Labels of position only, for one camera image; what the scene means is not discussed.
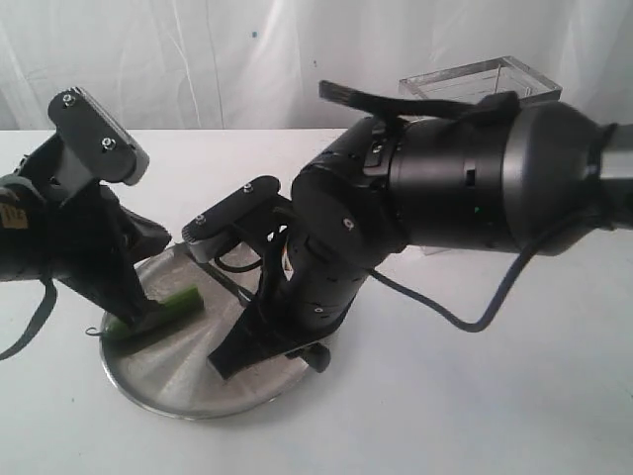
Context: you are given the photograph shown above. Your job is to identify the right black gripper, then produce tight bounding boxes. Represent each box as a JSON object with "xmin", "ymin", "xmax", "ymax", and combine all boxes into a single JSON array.
[{"xmin": 207, "ymin": 215, "xmax": 368, "ymax": 380}]

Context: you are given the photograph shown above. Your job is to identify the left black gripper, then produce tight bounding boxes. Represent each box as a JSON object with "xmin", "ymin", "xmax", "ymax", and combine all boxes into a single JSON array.
[{"xmin": 9, "ymin": 133, "xmax": 172, "ymax": 327}]

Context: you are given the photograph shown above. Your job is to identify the black handled knife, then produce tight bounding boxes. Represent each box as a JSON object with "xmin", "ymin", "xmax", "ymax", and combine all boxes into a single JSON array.
[{"xmin": 201, "ymin": 263, "xmax": 254, "ymax": 308}]

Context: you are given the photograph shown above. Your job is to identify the green cucumber piece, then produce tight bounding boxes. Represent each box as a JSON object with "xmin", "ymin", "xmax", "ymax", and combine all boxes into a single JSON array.
[{"xmin": 85, "ymin": 285, "xmax": 204, "ymax": 342}]

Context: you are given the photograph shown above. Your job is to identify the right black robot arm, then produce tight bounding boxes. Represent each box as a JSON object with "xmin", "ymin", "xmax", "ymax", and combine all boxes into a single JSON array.
[{"xmin": 208, "ymin": 94, "xmax": 632, "ymax": 379}]

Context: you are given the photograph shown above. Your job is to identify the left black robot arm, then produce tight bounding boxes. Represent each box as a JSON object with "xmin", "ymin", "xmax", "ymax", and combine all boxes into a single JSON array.
[{"xmin": 1, "ymin": 136, "xmax": 171, "ymax": 327}]

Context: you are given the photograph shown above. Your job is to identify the round stainless steel plate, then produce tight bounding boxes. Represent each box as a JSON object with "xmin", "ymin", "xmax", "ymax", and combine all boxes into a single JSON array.
[{"xmin": 99, "ymin": 244, "xmax": 314, "ymax": 420}]

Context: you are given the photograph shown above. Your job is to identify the white backdrop curtain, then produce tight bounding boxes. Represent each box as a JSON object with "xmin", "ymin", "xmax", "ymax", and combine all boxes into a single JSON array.
[{"xmin": 1, "ymin": 1, "xmax": 632, "ymax": 130}]

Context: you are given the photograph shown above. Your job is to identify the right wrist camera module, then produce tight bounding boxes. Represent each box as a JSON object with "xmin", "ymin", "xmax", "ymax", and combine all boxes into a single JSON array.
[{"xmin": 182, "ymin": 175, "xmax": 284, "ymax": 263}]

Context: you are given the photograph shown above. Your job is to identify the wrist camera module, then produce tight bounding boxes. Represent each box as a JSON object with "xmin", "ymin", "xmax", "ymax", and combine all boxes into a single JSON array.
[
  {"xmin": 182, "ymin": 175, "xmax": 284, "ymax": 263},
  {"xmin": 47, "ymin": 86, "xmax": 149, "ymax": 186}
]

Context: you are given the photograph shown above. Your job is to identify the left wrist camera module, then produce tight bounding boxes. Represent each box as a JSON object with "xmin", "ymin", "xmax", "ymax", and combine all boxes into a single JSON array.
[{"xmin": 47, "ymin": 86, "xmax": 149, "ymax": 186}]

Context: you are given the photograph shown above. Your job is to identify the chrome wire utensil holder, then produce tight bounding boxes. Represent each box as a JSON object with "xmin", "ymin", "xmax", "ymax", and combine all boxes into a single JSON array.
[{"xmin": 389, "ymin": 56, "xmax": 561, "ymax": 254}]

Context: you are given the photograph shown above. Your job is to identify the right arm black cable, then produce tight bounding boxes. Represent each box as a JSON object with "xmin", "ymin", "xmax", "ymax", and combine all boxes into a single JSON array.
[{"xmin": 318, "ymin": 78, "xmax": 619, "ymax": 335}]

